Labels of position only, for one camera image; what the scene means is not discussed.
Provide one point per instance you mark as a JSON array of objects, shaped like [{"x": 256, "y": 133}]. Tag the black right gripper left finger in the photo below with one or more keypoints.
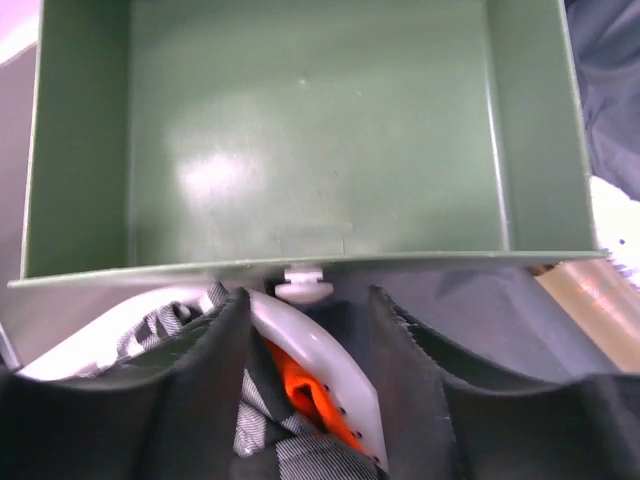
[{"x": 169, "y": 414}]

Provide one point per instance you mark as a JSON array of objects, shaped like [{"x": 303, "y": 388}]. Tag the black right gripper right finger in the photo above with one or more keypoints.
[{"x": 448, "y": 413}]

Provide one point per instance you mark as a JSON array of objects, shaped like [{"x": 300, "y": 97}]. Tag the black white checked shirt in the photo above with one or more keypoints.
[{"x": 272, "y": 440}]

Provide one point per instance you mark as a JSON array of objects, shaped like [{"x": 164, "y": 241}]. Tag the white plastic basket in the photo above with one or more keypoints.
[{"x": 306, "y": 342}]

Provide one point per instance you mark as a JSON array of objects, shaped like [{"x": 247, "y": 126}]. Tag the white black space suitcase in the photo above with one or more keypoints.
[{"x": 504, "y": 314}]

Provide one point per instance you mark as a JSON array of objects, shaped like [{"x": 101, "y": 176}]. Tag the orange garment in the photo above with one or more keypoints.
[{"x": 311, "y": 398}]

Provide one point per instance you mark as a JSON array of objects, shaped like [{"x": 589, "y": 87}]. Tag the green drawer box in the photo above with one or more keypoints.
[{"x": 179, "y": 141}]

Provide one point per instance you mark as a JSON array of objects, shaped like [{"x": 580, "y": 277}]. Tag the frosted bottle gold cap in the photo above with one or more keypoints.
[{"x": 603, "y": 303}]

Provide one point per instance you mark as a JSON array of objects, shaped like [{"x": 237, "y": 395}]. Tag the white spray bottle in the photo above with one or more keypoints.
[{"x": 616, "y": 220}]

